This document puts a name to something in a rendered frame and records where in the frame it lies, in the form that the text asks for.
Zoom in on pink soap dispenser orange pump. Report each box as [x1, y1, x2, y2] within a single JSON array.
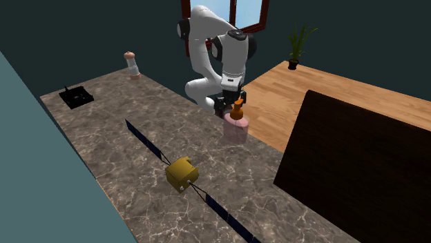
[[222, 98, 250, 145]]

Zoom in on red framed window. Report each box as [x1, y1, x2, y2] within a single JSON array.
[[180, 0, 270, 58]]

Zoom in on green potted plant black pot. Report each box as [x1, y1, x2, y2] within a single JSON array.
[[287, 23, 318, 71]]

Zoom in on gold satellite model blue panels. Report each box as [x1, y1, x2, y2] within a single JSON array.
[[124, 119, 262, 243]]

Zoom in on dark brown wooden cabinet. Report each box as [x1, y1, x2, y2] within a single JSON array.
[[273, 89, 431, 243]]

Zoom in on black square tray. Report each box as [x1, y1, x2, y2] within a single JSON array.
[[59, 86, 95, 110]]

